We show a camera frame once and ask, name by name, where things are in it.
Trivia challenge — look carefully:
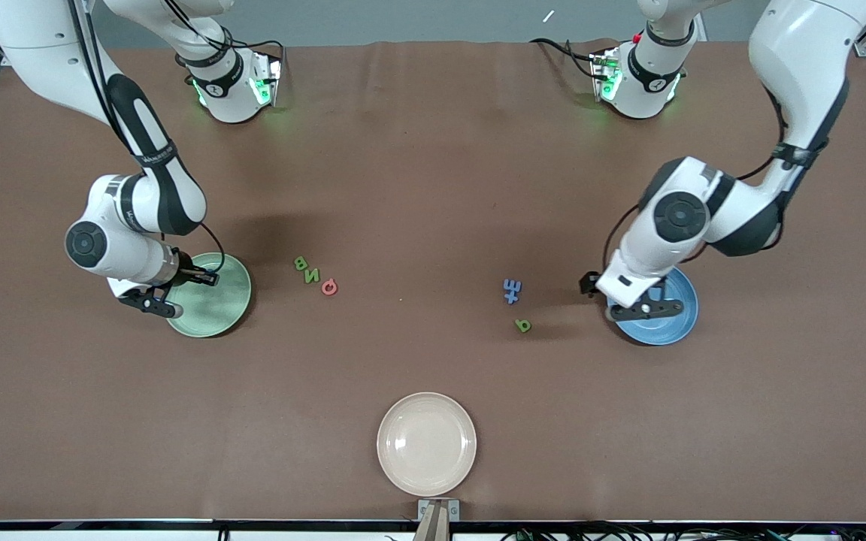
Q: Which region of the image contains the right arm base connector block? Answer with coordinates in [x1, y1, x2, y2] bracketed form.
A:
[247, 50, 284, 108]

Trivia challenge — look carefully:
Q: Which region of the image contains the left arm base connector block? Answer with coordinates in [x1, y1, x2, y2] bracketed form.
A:
[589, 45, 624, 104]

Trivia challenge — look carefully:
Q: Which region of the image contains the light green plate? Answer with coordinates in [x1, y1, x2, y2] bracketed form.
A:
[165, 252, 253, 338]

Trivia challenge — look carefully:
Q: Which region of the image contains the blue plate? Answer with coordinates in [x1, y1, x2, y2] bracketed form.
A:
[606, 267, 700, 346]

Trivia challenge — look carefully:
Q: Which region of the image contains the brown table mat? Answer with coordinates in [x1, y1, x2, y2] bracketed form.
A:
[0, 38, 866, 523]

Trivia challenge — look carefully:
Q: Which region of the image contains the beige plate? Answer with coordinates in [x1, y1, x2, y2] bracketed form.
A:
[377, 392, 477, 497]

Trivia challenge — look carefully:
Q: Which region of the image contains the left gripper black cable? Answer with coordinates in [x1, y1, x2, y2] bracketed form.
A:
[600, 86, 828, 279]

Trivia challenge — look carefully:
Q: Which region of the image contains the right arm base black cable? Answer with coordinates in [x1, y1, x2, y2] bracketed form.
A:
[162, 0, 287, 83]

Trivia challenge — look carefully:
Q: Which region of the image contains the arm base black cable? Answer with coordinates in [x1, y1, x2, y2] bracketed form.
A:
[529, 38, 607, 80]
[162, 0, 287, 83]

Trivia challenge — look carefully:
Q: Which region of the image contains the left arm base black cable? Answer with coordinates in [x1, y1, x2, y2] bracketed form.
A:
[529, 38, 607, 80]

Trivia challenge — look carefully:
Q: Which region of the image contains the camera pole mounting bracket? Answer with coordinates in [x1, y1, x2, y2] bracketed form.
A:
[412, 499, 461, 541]

